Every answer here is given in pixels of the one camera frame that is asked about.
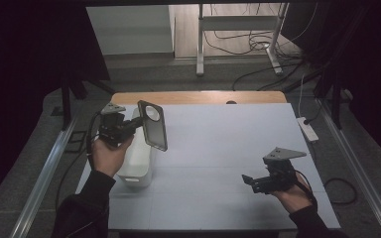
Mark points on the black floor frames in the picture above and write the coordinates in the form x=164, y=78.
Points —
x=76, y=141

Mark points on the black metal stand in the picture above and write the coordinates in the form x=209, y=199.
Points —
x=66, y=102
x=336, y=105

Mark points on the black curtain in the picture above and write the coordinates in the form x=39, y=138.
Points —
x=377, y=66
x=20, y=82

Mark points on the dark phone case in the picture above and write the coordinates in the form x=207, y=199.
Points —
x=154, y=127

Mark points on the white panel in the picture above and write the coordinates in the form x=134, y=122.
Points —
x=129, y=29

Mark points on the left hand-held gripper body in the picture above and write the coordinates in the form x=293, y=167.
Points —
x=114, y=127

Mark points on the person's left hand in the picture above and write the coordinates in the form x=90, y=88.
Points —
x=107, y=158

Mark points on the wooden table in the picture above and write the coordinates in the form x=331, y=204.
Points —
x=185, y=98

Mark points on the white metal desk frame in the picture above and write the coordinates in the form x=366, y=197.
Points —
x=238, y=23

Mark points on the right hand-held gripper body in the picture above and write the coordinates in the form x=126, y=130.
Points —
x=279, y=172

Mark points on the person's right hand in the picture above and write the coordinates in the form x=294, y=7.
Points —
x=294, y=198

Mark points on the white power strip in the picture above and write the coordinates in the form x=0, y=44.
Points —
x=307, y=129

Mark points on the aluminium rail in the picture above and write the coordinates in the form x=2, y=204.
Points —
x=43, y=178
x=360, y=165

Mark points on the white plastic bin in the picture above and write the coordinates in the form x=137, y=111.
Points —
x=137, y=165

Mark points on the white table board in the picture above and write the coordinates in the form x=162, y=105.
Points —
x=218, y=148

